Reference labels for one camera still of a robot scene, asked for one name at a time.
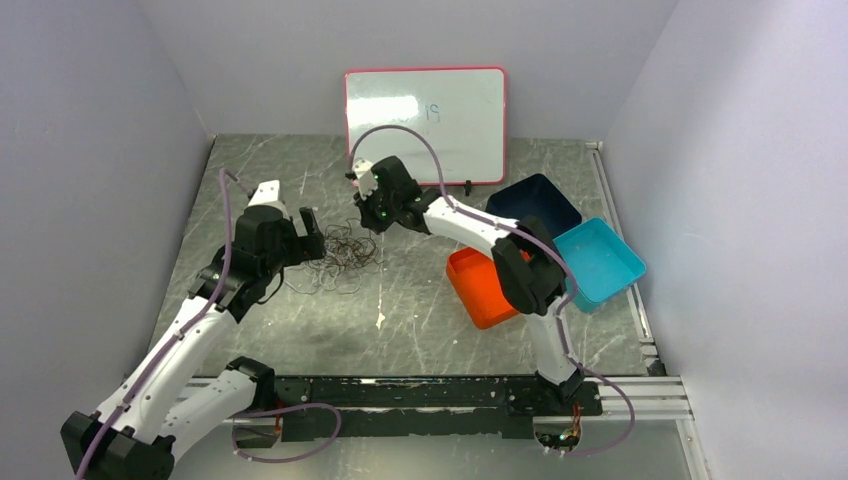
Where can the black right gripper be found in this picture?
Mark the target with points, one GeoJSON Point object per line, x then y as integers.
{"type": "Point", "coordinates": [367, 219]}

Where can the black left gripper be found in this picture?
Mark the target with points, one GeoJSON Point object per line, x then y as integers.
{"type": "Point", "coordinates": [304, 246]}

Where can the orange plastic tray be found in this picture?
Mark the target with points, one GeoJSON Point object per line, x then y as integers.
{"type": "Point", "coordinates": [474, 279]}

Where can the dark navy plastic tray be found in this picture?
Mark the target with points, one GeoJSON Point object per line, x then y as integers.
{"type": "Point", "coordinates": [535, 196]}

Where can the light blue plastic tray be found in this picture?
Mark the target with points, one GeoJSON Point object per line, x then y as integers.
{"type": "Point", "coordinates": [604, 265]}

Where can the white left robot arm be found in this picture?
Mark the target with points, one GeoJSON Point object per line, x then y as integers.
{"type": "Point", "coordinates": [141, 430]}

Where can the pink framed whiteboard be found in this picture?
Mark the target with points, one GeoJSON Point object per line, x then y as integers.
{"type": "Point", "coordinates": [446, 124]}

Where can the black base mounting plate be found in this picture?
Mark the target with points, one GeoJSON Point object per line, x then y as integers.
{"type": "Point", "coordinates": [512, 406]}

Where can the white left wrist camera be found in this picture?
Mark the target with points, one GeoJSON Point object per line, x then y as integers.
{"type": "Point", "coordinates": [269, 193]}

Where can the metal right table edge rail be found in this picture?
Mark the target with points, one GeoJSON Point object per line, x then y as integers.
{"type": "Point", "coordinates": [636, 353]}

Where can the aluminium frame rail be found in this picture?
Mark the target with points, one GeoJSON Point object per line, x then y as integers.
{"type": "Point", "coordinates": [629, 399]}

